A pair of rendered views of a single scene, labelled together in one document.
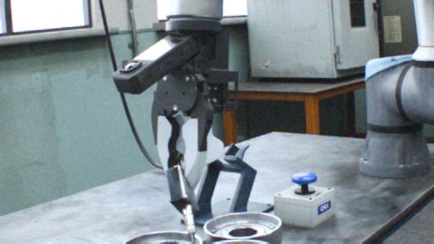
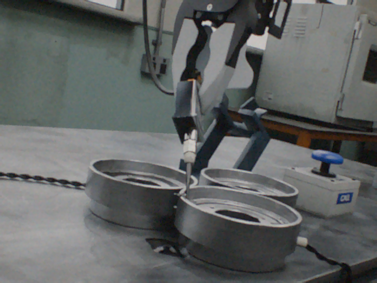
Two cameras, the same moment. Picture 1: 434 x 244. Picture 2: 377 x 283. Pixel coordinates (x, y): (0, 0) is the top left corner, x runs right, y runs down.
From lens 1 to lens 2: 0.27 m
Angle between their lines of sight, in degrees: 2
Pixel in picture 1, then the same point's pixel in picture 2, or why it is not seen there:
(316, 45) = (323, 88)
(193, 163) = (214, 79)
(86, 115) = (96, 92)
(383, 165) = not seen: outside the picture
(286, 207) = (298, 184)
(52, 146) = (55, 111)
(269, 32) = (280, 68)
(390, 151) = not seen: outside the picture
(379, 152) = not seen: outside the picture
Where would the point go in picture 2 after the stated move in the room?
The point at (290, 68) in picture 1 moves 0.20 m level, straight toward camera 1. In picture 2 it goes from (291, 105) to (291, 106)
